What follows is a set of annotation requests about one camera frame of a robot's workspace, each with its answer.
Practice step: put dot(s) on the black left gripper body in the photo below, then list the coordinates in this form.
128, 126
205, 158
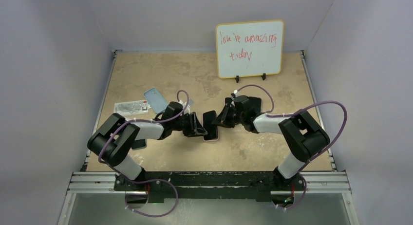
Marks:
184, 124

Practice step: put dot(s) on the black smartphone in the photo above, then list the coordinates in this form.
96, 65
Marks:
255, 104
228, 100

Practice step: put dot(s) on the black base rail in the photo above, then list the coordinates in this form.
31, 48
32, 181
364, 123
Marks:
255, 185

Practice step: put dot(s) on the aluminium frame rail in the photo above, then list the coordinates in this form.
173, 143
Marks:
316, 182

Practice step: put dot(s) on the pink phone case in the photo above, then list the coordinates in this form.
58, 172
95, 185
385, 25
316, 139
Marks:
211, 140

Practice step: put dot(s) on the white printed card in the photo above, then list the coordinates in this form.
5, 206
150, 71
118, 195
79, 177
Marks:
131, 108

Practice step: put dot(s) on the green-edged phone at left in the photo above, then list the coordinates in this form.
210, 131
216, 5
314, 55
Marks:
139, 144

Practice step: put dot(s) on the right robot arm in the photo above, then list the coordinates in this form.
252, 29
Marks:
302, 133

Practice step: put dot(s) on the whiteboard with red writing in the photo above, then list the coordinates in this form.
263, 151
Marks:
252, 48

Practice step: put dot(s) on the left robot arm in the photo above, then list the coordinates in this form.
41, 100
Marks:
114, 139

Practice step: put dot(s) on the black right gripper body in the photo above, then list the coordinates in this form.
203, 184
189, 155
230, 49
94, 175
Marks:
238, 118

